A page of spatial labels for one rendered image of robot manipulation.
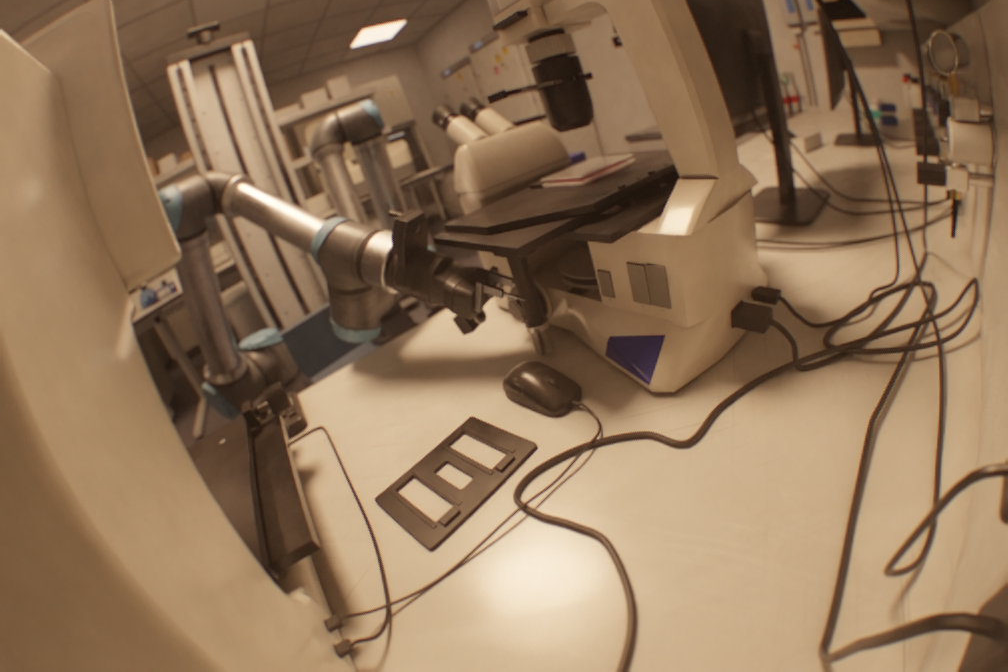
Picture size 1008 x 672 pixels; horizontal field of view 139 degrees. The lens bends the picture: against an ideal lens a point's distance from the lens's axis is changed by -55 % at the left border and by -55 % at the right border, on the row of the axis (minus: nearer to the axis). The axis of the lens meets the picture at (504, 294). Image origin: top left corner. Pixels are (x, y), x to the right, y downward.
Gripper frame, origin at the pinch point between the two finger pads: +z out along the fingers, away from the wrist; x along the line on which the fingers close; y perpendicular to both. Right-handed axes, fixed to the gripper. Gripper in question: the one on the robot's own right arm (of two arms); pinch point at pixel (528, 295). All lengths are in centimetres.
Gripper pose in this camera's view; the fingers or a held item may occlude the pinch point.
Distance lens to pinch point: 54.2
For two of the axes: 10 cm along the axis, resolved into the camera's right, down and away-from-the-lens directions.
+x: -4.2, 4.8, -7.7
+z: 9.0, 3.1, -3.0
